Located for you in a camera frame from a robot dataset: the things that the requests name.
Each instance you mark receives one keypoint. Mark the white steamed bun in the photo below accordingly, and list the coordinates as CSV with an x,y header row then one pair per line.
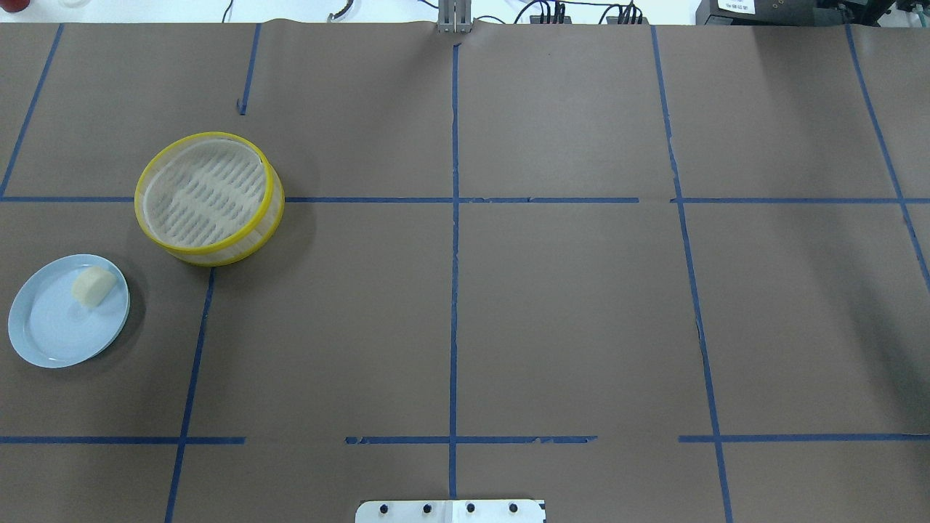
x,y
92,285

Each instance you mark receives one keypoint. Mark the yellow round steamer basket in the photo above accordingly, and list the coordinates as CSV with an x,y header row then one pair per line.
x,y
210,199

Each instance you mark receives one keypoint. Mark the light blue plate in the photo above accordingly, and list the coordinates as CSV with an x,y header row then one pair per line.
x,y
50,329

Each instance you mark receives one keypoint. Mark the grey metal post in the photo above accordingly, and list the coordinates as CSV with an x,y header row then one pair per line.
x,y
454,16

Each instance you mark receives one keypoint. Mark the white camera stand base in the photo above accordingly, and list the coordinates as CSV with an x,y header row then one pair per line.
x,y
480,510

